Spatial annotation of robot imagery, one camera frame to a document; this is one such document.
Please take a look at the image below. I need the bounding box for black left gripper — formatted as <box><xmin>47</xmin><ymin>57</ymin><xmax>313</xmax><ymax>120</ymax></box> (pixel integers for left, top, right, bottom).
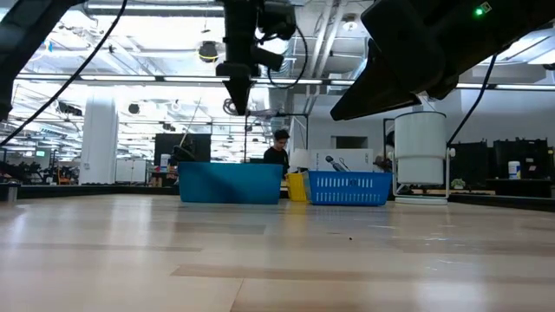
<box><xmin>215</xmin><ymin>0</ymin><xmax>285</xmax><ymax>117</ymax></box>

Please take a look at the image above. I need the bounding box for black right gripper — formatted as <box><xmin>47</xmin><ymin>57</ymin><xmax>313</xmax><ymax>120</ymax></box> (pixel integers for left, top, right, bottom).
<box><xmin>330</xmin><ymin>0</ymin><xmax>456</xmax><ymax>121</ymax></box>

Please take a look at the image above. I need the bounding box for teal plastic bin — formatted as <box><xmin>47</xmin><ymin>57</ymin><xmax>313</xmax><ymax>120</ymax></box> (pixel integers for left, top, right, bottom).
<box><xmin>177</xmin><ymin>161</ymin><xmax>284</xmax><ymax>205</ymax></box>

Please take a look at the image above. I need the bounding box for white box with microphone print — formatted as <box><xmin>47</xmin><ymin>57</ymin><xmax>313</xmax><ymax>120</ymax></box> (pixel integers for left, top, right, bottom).
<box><xmin>310</xmin><ymin>148</ymin><xmax>375</xmax><ymax>172</ymax></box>

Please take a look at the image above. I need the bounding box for white cylinder on stand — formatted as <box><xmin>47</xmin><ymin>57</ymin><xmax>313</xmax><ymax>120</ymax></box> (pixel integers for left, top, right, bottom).
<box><xmin>392</xmin><ymin>111</ymin><xmax>456</xmax><ymax>205</ymax></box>

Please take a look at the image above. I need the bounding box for black screen panel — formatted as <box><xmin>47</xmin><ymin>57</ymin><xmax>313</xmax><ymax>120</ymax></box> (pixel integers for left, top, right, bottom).
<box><xmin>153</xmin><ymin>133</ymin><xmax>212</xmax><ymax>165</ymax></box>

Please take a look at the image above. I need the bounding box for person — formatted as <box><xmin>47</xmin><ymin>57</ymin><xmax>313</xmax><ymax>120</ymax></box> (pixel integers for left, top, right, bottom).
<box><xmin>263</xmin><ymin>128</ymin><xmax>291</xmax><ymax>177</ymax></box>

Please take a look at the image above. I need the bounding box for blue slotted plastic basket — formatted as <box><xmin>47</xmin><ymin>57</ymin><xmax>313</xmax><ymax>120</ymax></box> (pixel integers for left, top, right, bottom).
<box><xmin>306</xmin><ymin>170</ymin><xmax>394</xmax><ymax>206</ymax></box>

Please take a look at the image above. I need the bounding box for yellow plastic container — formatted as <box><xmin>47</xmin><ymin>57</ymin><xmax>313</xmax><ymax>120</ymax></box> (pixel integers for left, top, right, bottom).
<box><xmin>285</xmin><ymin>172</ymin><xmax>310</xmax><ymax>203</ymax></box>

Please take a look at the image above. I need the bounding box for long ceiling light bar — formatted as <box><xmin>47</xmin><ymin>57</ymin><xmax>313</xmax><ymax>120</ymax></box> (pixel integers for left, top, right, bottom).
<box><xmin>15</xmin><ymin>74</ymin><xmax>555</xmax><ymax>90</ymax></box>

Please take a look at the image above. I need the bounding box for small black equipment rack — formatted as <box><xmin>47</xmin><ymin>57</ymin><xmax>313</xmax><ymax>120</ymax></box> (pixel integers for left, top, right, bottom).
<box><xmin>448</xmin><ymin>140</ymin><xmax>491</xmax><ymax>190</ymax></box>

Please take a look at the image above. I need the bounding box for white square column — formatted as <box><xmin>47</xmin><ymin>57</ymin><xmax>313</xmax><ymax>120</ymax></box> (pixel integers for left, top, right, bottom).
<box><xmin>79</xmin><ymin>88</ymin><xmax>121</xmax><ymax>185</ymax></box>

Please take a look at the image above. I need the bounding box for large black equipment rack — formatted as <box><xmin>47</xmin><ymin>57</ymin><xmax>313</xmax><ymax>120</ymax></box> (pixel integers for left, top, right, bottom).
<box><xmin>493</xmin><ymin>137</ymin><xmax>552</xmax><ymax>179</ymax></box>

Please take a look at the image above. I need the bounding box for silver spiral ceiling duct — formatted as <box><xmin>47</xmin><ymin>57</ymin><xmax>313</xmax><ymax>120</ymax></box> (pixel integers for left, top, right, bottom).
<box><xmin>259</xmin><ymin>38</ymin><xmax>300</xmax><ymax>135</ymax></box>

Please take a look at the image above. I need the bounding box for black ceiling-hung camera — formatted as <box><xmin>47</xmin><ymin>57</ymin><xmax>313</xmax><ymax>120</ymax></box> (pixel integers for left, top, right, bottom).
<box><xmin>198</xmin><ymin>41</ymin><xmax>219</xmax><ymax>62</ymax></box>

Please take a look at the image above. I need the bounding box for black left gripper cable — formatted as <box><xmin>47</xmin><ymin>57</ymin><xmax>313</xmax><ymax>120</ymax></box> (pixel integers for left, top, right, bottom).
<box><xmin>266</xmin><ymin>25</ymin><xmax>309</xmax><ymax>90</ymax></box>

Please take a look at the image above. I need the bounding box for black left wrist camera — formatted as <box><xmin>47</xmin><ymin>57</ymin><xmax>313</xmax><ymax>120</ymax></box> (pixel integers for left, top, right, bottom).
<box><xmin>258</xmin><ymin>0</ymin><xmax>298</xmax><ymax>42</ymax></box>

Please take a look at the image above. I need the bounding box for long black right arm cable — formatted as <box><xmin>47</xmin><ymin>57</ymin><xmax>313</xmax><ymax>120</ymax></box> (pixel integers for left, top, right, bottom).
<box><xmin>447</xmin><ymin>54</ymin><xmax>500</xmax><ymax>146</ymax></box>

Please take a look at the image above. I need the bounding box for long black arm cable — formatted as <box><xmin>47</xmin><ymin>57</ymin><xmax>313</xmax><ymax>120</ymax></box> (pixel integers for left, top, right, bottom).
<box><xmin>0</xmin><ymin>0</ymin><xmax>129</xmax><ymax>146</ymax></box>
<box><xmin>447</xmin><ymin>54</ymin><xmax>500</xmax><ymax>146</ymax></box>

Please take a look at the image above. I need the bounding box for long black left arm cable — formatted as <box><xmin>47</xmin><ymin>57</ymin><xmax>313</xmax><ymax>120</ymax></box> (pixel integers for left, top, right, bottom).
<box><xmin>0</xmin><ymin>0</ymin><xmax>129</xmax><ymax>146</ymax></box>

